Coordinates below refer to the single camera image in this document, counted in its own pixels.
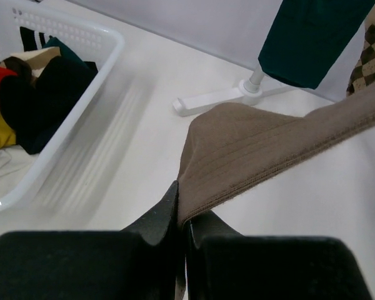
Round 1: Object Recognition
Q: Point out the black socks pile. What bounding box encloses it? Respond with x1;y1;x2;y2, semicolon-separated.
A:
0;26;98;154

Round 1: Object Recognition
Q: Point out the plain brown ribbed sock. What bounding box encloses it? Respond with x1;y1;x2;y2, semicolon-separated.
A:
177;82;375;299

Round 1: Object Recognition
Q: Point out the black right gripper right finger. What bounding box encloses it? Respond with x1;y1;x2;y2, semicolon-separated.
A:
185;212;375;299

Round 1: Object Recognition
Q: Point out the white drying rack stand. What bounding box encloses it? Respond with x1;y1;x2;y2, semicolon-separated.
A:
172;64;295;117

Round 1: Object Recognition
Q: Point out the white plastic laundry basket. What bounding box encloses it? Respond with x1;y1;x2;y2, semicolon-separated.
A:
0;6;126;215

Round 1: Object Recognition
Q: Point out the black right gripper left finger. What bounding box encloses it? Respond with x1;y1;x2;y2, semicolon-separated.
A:
0;182;178;299

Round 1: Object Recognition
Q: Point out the dark teal sock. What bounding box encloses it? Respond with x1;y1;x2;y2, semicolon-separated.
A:
258;0;375;89

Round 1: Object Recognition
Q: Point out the beige brown argyle sock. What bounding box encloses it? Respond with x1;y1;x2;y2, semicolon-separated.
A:
346;5;375;96

